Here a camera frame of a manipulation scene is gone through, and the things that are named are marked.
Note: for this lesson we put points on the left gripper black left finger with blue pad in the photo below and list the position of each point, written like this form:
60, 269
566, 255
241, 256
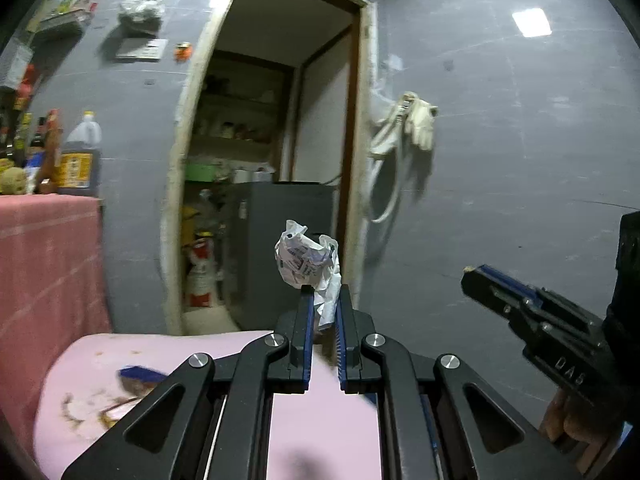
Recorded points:
210, 419

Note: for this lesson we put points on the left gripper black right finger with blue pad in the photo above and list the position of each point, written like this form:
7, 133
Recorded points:
437, 418

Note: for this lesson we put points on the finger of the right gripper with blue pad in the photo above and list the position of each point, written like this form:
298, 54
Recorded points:
497, 291

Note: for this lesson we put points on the blue snack wrapper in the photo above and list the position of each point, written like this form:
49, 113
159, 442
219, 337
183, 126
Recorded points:
139, 380

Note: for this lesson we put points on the white paper trash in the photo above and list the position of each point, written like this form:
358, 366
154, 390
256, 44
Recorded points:
303, 262

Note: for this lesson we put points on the person's right hand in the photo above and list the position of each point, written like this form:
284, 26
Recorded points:
580, 422

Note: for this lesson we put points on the pink floral table cloth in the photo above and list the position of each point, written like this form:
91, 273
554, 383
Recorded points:
320, 434

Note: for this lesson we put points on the grey washing machine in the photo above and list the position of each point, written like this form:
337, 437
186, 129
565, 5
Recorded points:
261, 218

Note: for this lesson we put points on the red white rice sack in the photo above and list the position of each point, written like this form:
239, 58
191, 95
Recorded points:
201, 283

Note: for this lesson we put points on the white rubber gloves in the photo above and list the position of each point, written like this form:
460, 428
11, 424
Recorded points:
408, 119

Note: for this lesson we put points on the pink checked towel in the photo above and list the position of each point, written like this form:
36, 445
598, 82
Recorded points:
52, 294

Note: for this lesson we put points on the green box on shelf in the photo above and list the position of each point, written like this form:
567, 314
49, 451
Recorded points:
199, 172

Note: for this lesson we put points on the large soy sauce jug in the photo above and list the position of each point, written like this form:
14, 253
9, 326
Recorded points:
79, 166

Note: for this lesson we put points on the brown sauce packet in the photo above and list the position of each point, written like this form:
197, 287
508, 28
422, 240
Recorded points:
45, 178

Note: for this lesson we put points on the dark sauce bottle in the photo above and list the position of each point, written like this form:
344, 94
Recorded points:
37, 146

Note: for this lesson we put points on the metal grater box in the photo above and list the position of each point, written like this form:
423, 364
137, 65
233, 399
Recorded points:
14, 60

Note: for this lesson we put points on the wooden door frame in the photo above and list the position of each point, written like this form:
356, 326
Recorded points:
220, 129

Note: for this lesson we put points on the orange wall hook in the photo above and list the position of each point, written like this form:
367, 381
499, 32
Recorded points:
183, 52

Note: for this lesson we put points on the wall switch plate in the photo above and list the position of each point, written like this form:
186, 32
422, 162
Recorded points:
141, 49

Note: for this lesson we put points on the white plastic bag on wall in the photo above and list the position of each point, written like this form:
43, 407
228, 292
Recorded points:
141, 17

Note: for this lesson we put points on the wall spice rack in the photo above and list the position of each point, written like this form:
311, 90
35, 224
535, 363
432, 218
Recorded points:
61, 19

